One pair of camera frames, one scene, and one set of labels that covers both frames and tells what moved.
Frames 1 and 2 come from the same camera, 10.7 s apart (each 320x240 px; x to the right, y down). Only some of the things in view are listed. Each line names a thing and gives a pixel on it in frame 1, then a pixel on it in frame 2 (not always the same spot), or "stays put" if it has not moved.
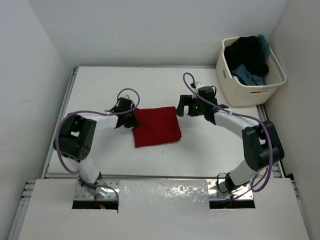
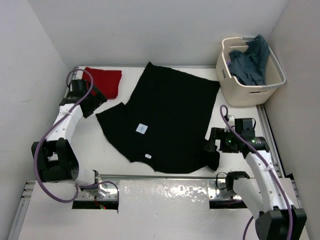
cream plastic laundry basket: (238, 93) stays put
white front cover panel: (159, 210) stays put
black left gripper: (131, 119) to (93, 100)
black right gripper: (189, 105) to (214, 139)
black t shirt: (248, 51) to (166, 121)
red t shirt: (156, 125) to (107, 81)
